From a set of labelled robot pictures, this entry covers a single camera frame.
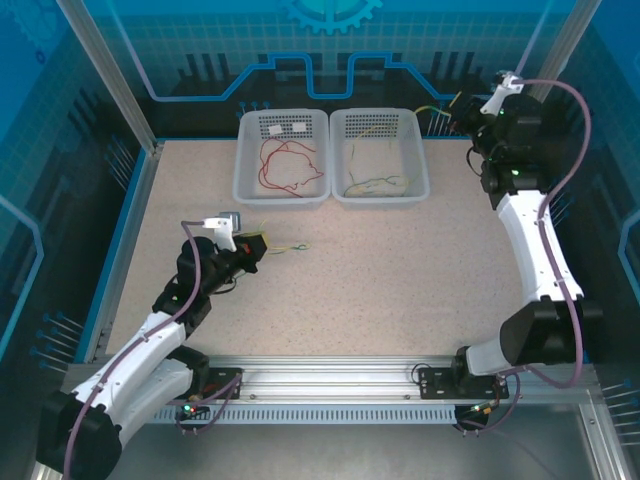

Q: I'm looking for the red cable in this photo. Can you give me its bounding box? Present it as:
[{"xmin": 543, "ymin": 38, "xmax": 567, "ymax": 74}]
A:
[
  {"xmin": 257, "ymin": 138, "xmax": 306, "ymax": 199},
  {"xmin": 263, "ymin": 139, "xmax": 326, "ymax": 187}
]

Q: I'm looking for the grey metal base panel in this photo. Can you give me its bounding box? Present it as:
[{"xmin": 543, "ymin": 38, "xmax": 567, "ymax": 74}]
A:
[{"xmin": 29, "ymin": 389, "xmax": 640, "ymax": 480}]

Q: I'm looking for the plain white perforated basket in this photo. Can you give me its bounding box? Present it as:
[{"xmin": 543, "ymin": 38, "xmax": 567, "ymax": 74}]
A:
[{"xmin": 327, "ymin": 107, "xmax": 431, "ymax": 211}]

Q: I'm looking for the white basket with stickers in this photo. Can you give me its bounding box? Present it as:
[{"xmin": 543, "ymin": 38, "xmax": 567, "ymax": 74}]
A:
[{"xmin": 230, "ymin": 108, "xmax": 331, "ymax": 211}]

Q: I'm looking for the aluminium frame post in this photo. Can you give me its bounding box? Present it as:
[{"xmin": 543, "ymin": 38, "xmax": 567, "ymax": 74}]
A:
[
  {"xmin": 54, "ymin": 0, "xmax": 166, "ymax": 156},
  {"xmin": 503, "ymin": 0, "xmax": 604, "ymax": 155}
]

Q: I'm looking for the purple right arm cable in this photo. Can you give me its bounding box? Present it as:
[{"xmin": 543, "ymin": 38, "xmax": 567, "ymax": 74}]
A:
[{"xmin": 459, "ymin": 77, "xmax": 597, "ymax": 437}]

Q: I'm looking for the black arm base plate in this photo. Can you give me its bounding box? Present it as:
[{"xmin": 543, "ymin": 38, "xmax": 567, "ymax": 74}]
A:
[
  {"xmin": 192, "ymin": 367, "xmax": 245, "ymax": 401},
  {"xmin": 417, "ymin": 367, "xmax": 510, "ymax": 401}
]

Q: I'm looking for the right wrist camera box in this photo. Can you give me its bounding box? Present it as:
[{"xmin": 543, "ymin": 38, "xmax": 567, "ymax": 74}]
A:
[{"xmin": 481, "ymin": 71, "xmax": 526, "ymax": 116}]

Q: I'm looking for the slotted grey cable duct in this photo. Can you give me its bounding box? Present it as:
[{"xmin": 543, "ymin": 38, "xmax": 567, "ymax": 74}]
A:
[{"xmin": 149, "ymin": 404, "xmax": 459, "ymax": 425}]

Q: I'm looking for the small LED connector module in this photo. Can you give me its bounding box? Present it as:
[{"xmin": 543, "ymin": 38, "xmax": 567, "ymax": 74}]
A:
[
  {"xmin": 177, "ymin": 394, "xmax": 211, "ymax": 420},
  {"xmin": 467, "ymin": 399, "xmax": 502, "ymax": 417}
]

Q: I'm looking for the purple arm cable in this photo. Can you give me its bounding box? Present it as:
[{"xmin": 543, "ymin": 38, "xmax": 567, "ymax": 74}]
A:
[
  {"xmin": 459, "ymin": 77, "xmax": 597, "ymax": 437},
  {"xmin": 62, "ymin": 218, "xmax": 245, "ymax": 479}
]

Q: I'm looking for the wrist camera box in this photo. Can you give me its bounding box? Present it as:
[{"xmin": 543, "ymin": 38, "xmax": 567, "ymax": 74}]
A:
[
  {"xmin": 202, "ymin": 212, "xmax": 244, "ymax": 251},
  {"xmin": 481, "ymin": 71, "xmax": 526, "ymax": 116}
]

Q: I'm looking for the aluminium side rail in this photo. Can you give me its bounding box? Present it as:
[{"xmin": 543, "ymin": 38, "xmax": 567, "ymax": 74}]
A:
[{"xmin": 92, "ymin": 142, "xmax": 166, "ymax": 364}]

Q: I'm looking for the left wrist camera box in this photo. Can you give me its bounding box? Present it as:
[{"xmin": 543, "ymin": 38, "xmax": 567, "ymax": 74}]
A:
[{"xmin": 202, "ymin": 212, "xmax": 244, "ymax": 251}]

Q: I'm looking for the aluminium front beam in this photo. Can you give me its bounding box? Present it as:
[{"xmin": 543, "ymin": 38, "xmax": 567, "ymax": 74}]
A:
[{"xmin": 67, "ymin": 353, "xmax": 596, "ymax": 401}]

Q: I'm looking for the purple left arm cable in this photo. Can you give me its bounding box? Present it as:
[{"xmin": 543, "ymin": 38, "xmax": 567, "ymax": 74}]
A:
[{"xmin": 62, "ymin": 218, "xmax": 245, "ymax": 479}]

